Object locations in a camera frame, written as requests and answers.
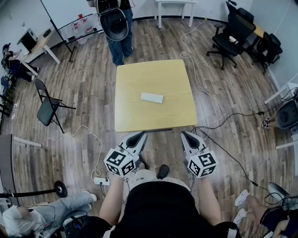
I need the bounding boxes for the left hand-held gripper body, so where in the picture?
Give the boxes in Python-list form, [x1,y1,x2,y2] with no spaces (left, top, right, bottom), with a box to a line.
[104,145,142,179]

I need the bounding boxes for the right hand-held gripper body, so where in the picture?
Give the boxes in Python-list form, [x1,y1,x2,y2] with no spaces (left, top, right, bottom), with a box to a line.
[185,150,218,179]

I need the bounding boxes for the small white box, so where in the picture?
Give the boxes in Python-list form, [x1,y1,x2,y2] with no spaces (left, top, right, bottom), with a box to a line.
[140,92,164,104]

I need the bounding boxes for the person's left forearm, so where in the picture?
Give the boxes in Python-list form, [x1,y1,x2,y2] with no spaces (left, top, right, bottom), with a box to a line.
[99,174,128,227]

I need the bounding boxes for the person's right forearm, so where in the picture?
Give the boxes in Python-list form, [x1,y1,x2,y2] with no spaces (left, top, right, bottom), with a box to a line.
[197,176,222,226]

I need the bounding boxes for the white power strip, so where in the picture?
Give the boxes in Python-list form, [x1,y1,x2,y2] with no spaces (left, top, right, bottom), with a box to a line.
[94,177,111,186]
[11,103,20,120]

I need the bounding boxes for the person's beige shorts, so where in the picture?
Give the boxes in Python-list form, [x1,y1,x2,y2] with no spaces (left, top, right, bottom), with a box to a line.
[129,169,192,193]

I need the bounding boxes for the person's black shoe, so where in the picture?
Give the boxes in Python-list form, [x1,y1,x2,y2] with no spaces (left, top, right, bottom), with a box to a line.
[156,164,170,180]

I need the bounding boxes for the person's black shirt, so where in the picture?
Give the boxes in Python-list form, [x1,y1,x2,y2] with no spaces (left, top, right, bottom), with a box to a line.
[76,180,243,238]

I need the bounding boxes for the black round-base stand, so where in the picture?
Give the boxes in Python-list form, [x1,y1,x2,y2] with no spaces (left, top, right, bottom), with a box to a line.
[0,180,68,199]

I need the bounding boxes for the black folding chair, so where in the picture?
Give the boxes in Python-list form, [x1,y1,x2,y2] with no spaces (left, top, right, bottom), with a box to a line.
[34,79,77,134]

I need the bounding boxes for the black office chair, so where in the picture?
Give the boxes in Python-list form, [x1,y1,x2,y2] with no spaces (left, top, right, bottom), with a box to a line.
[252,32,284,75]
[206,0,257,70]

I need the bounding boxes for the grey table with white leg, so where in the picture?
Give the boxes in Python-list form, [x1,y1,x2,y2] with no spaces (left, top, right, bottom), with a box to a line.
[0,134,43,205]

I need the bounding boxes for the clear water jug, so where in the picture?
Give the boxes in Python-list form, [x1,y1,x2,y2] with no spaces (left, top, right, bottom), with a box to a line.
[80,17,95,35]
[71,22,88,45]

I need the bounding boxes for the orange wooden desk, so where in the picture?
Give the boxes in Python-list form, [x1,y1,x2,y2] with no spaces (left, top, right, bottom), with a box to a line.
[253,22,266,39]

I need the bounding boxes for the wooden desk with white legs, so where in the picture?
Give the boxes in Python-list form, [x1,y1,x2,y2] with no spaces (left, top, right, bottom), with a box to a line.
[17,29,61,76]

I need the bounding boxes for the small white-framed monitor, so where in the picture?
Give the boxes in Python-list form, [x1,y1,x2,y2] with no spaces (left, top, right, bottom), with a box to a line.
[17,27,39,53]

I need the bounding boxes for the white floor cable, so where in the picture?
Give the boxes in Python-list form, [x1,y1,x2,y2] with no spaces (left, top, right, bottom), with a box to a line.
[180,18,224,140]
[41,125,103,179]

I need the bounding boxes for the black floor cable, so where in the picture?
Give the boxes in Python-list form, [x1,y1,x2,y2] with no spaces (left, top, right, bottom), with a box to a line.
[194,127,271,192]
[193,111,266,131]

